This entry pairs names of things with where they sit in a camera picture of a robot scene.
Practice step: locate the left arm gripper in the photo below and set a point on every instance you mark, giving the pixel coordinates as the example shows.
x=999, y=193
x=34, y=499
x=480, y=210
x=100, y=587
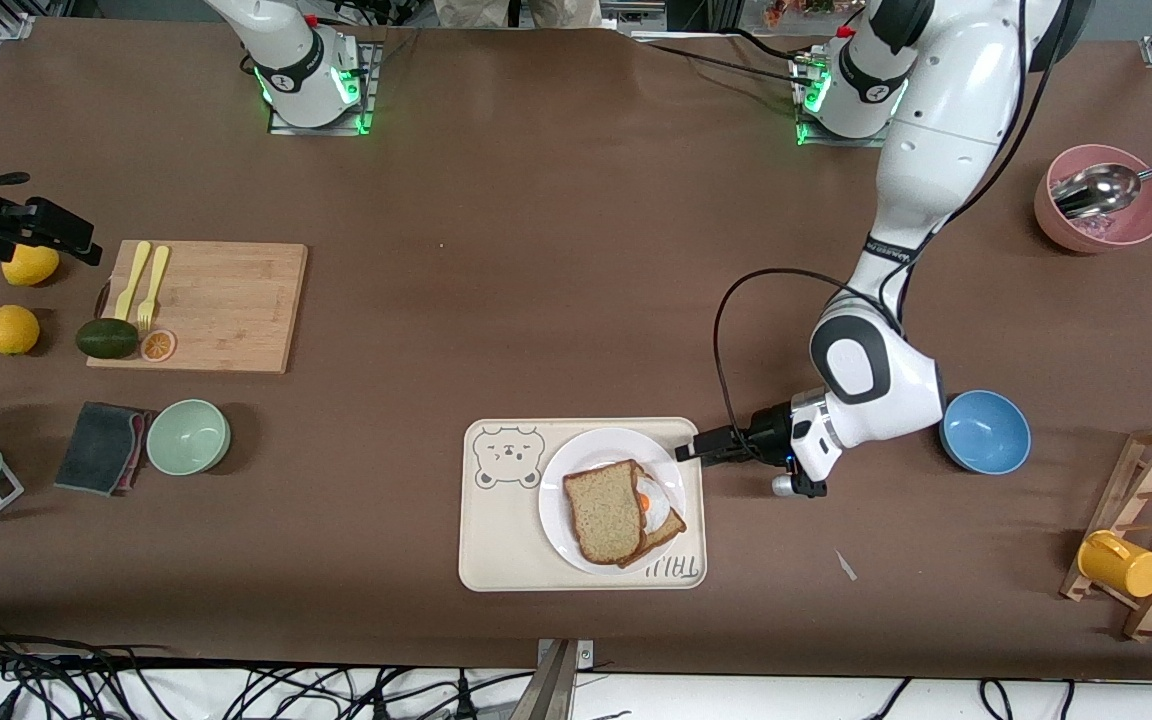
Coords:
x=766, y=436

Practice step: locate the plain brown bread slice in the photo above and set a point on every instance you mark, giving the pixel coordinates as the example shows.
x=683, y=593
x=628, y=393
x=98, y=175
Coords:
x=604, y=512

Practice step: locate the white round plate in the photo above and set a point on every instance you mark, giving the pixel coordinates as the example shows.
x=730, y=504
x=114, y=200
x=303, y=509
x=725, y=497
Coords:
x=556, y=500

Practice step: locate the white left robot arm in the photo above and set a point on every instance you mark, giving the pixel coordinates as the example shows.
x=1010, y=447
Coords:
x=956, y=100

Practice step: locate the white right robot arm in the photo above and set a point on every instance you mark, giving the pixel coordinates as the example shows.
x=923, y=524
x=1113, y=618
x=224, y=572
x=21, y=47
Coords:
x=296, y=60

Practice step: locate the yellow lemon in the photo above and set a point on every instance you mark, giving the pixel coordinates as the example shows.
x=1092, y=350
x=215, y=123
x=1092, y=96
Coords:
x=31, y=272
x=12, y=330

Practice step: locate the fried egg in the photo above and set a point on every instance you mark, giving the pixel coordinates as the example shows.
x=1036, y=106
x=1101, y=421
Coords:
x=659, y=498

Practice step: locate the bread slice under egg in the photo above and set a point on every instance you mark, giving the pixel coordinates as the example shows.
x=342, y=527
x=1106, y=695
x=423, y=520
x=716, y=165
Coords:
x=668, y=527

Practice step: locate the yellow plastic knife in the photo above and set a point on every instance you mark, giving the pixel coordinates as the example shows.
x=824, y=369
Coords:
x=133, y=275

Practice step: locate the green avocado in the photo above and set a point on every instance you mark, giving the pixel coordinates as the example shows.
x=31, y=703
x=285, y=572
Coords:
x=107, y=339

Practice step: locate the yellow plastic fork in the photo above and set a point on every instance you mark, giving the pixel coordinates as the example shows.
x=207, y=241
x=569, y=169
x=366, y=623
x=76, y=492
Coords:
x=156, y=275

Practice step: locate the orange slice toy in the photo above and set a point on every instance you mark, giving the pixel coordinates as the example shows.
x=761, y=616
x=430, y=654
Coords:
x=158, y=346

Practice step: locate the white tape scrap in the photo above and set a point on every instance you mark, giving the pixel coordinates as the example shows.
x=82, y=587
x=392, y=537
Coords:
x=845, y=566

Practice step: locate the bamboo cutting board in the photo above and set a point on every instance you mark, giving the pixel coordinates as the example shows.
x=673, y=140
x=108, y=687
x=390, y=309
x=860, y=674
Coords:
x=236, y=300

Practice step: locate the cream bear print tray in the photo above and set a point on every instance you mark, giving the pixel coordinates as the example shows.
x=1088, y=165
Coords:
x=496, y=540

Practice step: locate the grey pink folded cloth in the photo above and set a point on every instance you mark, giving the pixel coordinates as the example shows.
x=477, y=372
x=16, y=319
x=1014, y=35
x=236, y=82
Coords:
x=96, y=450

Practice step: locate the mint green bowl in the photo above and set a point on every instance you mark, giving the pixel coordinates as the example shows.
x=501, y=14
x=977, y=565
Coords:
x=188, y=437

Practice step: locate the blue bowl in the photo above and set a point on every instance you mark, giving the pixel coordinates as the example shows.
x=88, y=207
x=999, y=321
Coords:
x=986, y=432

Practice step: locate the wooden peg rack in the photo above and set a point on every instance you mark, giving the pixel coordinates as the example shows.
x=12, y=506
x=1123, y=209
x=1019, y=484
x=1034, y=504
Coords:
x=1126, y=470

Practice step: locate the yellow mug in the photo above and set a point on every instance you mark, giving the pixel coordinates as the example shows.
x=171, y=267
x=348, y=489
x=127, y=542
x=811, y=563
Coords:
x=1121, y=565

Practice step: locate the clear ice pieces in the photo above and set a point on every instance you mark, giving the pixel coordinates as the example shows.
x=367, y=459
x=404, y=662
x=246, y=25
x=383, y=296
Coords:
x=1096, y=227

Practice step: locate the metal scoop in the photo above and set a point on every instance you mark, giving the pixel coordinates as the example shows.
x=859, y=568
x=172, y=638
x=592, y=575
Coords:
x=1101, y=190

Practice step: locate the person in beige trousers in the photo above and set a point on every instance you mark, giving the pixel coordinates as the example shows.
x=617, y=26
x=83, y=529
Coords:
x=516, y=12

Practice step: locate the pink bowl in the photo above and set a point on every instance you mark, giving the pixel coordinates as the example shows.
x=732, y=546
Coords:
x=1151, y=215

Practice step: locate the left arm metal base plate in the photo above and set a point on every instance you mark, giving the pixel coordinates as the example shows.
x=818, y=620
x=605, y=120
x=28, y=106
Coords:
x=836, y=140

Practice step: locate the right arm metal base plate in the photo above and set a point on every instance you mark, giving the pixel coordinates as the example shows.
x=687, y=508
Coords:
x=366, y=100

